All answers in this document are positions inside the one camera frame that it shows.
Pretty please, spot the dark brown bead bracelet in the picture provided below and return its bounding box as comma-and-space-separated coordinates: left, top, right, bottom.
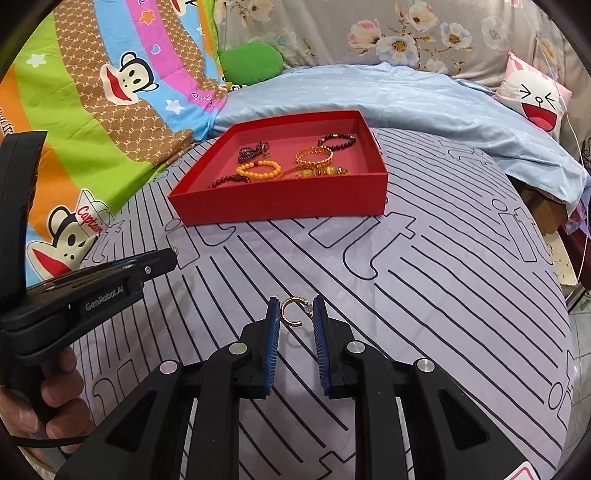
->
318, 133, 357, 151

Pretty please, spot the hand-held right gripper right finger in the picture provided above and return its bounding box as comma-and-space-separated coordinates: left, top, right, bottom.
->
312, 295, 539, 480

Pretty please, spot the person's left hand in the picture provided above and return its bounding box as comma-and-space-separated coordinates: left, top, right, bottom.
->
0, 346, 95, 455

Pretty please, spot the thin white cable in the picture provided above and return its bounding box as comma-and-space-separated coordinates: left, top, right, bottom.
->
529, 14, 587, 162

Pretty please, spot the green pillow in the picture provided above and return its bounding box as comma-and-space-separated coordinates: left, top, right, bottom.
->
218, 42, 283, 86

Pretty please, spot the grey line-print bedsheet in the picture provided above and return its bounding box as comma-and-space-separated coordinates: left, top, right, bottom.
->
69, 127, 575, 480

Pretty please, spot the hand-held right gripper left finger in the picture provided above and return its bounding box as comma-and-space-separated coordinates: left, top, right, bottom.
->
54, 298, 282, 480

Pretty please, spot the cartoon monkey blanket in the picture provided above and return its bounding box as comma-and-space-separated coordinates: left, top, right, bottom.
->
0, 0, 232, 287

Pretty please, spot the dark red stool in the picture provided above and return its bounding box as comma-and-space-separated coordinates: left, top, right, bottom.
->
566, 222, 591, 301

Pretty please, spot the yellow-green stone bracelet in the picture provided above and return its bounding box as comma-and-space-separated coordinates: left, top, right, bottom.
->
295, 167, 349, 180

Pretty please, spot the cardboard box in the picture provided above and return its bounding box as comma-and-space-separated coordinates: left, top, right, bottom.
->
517, 178, 568, 236

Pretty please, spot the beige board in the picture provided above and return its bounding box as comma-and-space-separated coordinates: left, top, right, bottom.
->
547, 231, 580, 287

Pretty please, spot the light blue blanket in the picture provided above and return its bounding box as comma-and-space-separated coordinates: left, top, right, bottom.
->
210, 62, 589, 208

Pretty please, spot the cat face pillow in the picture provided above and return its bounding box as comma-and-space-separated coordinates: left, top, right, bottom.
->
494, 51, 572, 134

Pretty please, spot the gold hoop ring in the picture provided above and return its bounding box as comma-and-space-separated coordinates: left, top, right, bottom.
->
280, 298, 311, 326

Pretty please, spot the red jewelry box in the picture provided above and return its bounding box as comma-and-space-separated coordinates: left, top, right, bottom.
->
167, 110, 389, 227

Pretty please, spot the gold chain bracelet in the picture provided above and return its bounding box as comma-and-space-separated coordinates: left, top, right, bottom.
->
295, 147, 334, 169

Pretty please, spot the dark red bead bracelet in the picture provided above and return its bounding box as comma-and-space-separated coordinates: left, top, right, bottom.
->
208, 173, 245, 189

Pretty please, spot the yellow bead bracelet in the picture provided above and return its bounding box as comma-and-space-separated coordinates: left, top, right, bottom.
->
235, 159, 281, 181

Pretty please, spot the dark beaded necklace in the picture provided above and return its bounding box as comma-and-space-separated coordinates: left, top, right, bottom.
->
238, 143, 271, 162

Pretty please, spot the black cable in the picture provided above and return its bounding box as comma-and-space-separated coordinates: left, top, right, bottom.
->
14, 431, 93, 452

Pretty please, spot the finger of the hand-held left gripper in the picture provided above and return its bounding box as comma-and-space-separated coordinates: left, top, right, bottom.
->
108, 248, 179, 285

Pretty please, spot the grey floral sheet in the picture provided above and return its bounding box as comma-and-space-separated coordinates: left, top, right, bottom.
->
203, 0, 578, 88

